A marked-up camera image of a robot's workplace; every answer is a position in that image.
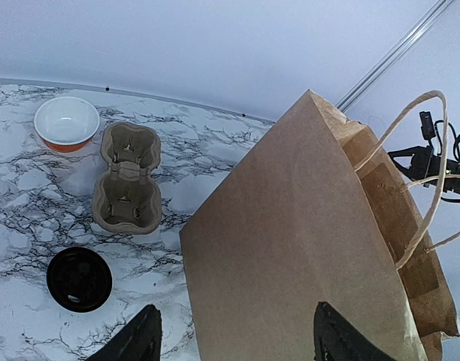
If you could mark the black lid stack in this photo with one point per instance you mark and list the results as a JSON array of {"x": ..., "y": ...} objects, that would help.
[{"x": 79, "y": 279}]

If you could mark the brown pulp cup carrier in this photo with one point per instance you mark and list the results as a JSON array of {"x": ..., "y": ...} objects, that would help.
[{"x": 126, "y": 199}]

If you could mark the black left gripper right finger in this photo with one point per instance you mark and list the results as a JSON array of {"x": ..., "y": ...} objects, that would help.
[{"x": 335, "y": 338}]

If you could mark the aluminium right frame post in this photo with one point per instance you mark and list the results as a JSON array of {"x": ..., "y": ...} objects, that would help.
[{"x": 397, "y": 52}]

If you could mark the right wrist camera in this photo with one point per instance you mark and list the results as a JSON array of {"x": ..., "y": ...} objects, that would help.
[{"x": 427, "y": 125}]

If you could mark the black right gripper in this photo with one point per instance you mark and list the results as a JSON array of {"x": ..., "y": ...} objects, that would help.
[{"x": 420, "y": 162}]

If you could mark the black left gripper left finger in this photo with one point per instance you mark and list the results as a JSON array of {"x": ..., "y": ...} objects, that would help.
[{"x": 140, "y": 339}]

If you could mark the red white paper cup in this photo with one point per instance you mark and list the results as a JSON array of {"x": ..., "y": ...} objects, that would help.
[{"x": 66, "y": 123}]

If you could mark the brown paper bag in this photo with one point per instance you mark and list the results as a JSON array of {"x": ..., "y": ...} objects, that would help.
[{"x": 312, "y": 214}]

